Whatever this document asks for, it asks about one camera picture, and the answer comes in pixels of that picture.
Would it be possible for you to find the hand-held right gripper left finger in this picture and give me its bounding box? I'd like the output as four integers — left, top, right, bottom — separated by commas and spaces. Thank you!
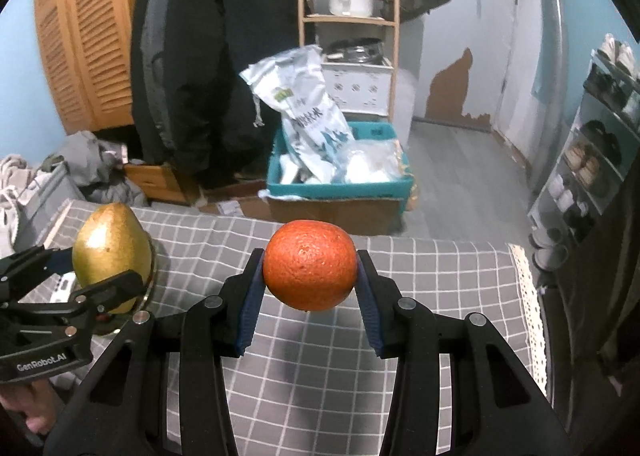
57, 248, 266, 456

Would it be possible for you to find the white door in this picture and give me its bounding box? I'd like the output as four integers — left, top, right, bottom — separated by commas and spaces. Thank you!
415, 0, 521, 132

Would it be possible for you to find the printed white rice bag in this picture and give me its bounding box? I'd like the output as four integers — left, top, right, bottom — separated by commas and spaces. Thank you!
239, 45, 353, 184

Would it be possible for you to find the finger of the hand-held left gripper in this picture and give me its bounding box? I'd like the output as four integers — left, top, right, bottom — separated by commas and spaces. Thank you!
0, 245, 77, 302
10, 270, 144, 319

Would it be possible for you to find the wooden louvered wardrobe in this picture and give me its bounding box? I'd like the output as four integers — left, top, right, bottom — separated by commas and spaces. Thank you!
34, 0, 176, 134

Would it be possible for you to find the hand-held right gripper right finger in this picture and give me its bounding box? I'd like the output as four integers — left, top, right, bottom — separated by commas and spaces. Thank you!
355, 250, 573, 456

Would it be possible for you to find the grey jacket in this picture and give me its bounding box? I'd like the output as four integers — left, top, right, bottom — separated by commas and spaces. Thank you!
141, 0, 173, 137

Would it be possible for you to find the person's left hand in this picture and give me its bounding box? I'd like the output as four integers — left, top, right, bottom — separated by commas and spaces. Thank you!
0, 376, 66, 437

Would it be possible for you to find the white plastic basket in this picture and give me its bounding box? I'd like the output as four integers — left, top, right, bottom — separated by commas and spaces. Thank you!
320, 61, 393, 117

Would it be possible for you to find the orange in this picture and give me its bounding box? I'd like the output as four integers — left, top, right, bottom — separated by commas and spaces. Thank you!
262, 219, 359, 312

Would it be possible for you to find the large cardboard box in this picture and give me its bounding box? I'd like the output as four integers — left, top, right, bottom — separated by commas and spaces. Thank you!
267, 193, 406, 237

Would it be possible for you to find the black jacket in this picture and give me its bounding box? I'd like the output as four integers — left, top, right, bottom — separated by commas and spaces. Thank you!
130, 0, 151, 157

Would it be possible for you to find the steel cooking pot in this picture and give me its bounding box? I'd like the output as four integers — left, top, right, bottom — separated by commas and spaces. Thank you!
327, 0, 388, 17

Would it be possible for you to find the teal plastic crate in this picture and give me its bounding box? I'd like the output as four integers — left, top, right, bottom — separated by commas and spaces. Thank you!
265, 121, 416, 202

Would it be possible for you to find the grey clothes pile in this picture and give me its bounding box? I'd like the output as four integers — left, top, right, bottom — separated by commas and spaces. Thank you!
52, 131, 151, 209

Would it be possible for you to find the yellow-green pear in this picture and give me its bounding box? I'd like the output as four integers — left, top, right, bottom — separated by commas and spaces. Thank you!
72, 202, 153, 315

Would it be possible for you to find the shoe rack with shoes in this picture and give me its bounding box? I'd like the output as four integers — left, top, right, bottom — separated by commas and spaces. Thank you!
532, 33, 640, 269

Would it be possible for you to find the wooden drawer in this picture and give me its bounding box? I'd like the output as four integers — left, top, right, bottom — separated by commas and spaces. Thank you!
124, 161, 201, 207

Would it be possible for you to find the black hooded coat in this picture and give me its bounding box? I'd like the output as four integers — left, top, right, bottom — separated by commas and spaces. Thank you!
165, 0, 303, 187

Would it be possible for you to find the dark green glass bowl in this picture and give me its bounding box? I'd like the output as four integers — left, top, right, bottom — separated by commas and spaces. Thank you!
50, 241, 161, 337

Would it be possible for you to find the steel steamer pot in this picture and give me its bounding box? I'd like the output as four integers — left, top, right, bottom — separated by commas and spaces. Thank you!
322, 38, 383, 66

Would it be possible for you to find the clear plastic bag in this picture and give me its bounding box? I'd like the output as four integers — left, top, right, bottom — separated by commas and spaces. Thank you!
345, 141, 403, 183

